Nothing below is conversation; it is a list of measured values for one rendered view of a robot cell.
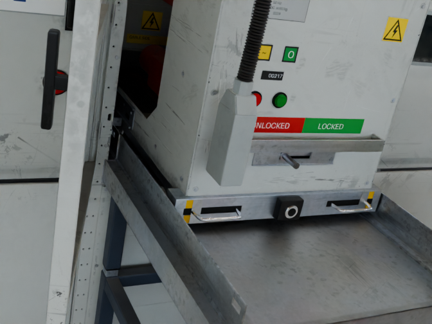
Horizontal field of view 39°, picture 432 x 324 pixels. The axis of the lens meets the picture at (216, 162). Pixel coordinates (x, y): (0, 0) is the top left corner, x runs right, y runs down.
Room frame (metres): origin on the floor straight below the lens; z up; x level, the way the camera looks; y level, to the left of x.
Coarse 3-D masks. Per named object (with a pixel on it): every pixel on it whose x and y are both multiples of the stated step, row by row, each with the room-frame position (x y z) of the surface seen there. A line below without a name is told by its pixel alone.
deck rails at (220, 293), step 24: (120, 144) 1.37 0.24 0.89; (144, 168) 1.22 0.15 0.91; (144, 192) 1.21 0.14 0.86; (168, 216) 1.08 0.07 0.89; (384, 216) 1.33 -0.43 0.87; (408, 216) 1.27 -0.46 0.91; (168, 240) 1.05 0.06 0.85; (192, 240) 0.98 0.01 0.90; (408, 240) 1.25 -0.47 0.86; (192, 264) 0.96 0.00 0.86; (216, 264) 0.89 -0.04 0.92; (216, 288) 0.88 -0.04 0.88; (216, 312) 0.85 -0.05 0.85; (240, 312) 0.80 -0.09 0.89
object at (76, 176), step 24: (96, 0) 0.75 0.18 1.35; (96, 24) 0.75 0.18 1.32; (48, 48) 0.77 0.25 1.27; (72, 48) 0.74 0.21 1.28; (96, 48) 0.98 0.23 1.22; (48, 72) 0.77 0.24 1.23; (72, 72) 0.75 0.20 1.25; (48, 96) 0.77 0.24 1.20; (72, 96) 0.75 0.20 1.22; (48, 120) 0.77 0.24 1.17; (72, 120) 0.75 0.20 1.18; (72, 144) 0.75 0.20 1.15; (96, 144) 1.36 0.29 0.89; (72, 168) 0.75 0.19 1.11; (72, 192) 0.75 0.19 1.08; (72, 216) 0.75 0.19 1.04; (72, 240) 0.75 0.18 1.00; (72, 264) 0.76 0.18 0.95; (72, 288) 0.84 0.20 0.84; (48, 312) 0.74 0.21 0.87
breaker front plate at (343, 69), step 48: (240, 0) 1.12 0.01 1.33; (336, 0) 1.23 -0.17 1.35; (384, 0) 1.28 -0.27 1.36; (240, 48) 1.13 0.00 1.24; (336, 48) 1.24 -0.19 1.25; (384, 48) 1.30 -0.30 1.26; (288, 96) 1.20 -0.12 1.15; (336, 96) 1.26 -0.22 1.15; (384, 96) 1.32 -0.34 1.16; (192, 192) 1.11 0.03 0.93; (240, 192) 1.17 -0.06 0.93
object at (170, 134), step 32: (192, 0) 1.22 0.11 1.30; (192, 32) 1.19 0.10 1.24; (192, 64) 1.17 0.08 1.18; (128, 96) 1.48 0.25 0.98; (160, 96) 1.29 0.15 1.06; (192, 96) 1.15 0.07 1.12; (128, 128) 1.44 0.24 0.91; (160, 128) 1.26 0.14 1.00; (192, 128) 1.13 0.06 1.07; (160, 160) 1.24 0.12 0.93; (192, 160) 1.11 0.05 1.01
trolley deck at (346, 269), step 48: (144, 240) 1.09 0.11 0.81; (240, 240) 1.11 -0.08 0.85; (288, 240) 1.15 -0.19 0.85; (336, 240) 1.20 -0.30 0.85; (384, 240) 1.24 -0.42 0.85; (192, 288) 0.91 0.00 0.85; (240, 288) 0.94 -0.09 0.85; (288, 288) 0.97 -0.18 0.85; (336, 288) 1.00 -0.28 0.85; (384, 288) 1.04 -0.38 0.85
